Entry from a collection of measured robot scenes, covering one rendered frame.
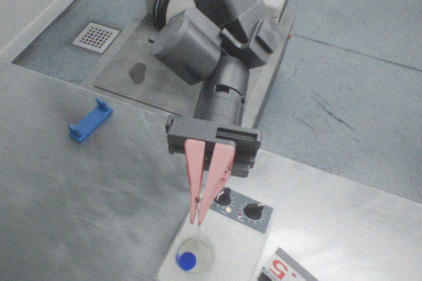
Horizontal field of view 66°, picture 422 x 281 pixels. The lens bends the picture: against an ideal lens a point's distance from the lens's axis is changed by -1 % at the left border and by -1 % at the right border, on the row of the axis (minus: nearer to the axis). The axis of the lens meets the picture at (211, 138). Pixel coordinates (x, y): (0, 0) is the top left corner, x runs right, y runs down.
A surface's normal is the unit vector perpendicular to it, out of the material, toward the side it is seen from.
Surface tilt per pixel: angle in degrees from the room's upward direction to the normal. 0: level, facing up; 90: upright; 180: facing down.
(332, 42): 0
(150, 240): 0
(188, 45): 54
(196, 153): 21
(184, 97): 0
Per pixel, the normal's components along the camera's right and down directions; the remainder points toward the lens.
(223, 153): -0.03, -0.19
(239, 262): 0.04, -0.54
